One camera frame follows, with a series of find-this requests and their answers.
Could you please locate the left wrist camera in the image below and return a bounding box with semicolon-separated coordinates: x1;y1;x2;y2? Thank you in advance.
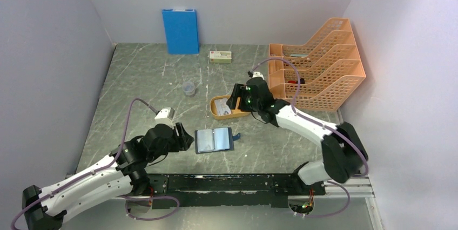
155;107;175;120

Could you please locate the small red white box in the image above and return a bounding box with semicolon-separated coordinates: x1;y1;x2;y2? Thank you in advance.
208;51;232;63

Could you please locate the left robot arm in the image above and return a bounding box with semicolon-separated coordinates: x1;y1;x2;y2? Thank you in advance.
22;123;194;229

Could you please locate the orange oval tray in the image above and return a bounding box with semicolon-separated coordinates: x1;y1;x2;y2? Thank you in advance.
210;95;249;120

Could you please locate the red black item in rack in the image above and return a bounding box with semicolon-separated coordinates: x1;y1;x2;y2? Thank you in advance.
285;78;305;84

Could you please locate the blue card holder wallet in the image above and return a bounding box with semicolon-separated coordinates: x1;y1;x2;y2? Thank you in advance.
194;127;241;154

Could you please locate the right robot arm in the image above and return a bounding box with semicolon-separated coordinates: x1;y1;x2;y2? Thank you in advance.
226;77;368;194

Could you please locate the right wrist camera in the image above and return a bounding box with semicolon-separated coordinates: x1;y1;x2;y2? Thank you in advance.
247;71;265;80

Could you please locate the orange mesh file rack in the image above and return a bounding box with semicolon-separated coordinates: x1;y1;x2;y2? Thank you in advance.
267;18;366;111

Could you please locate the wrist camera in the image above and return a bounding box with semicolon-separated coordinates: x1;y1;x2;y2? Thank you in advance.
247;71;265;80
155;107;175;120

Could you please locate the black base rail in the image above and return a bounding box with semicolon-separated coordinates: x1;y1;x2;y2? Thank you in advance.
129;173;326;209

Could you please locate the white VIP credit card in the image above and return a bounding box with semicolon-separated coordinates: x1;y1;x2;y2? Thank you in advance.
214;98;232;116

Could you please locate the blue folder box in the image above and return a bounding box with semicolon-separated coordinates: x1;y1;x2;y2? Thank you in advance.
161;9;199;55

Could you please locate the small clear plastic cup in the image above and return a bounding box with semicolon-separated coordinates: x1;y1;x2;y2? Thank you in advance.
182;81;196;97

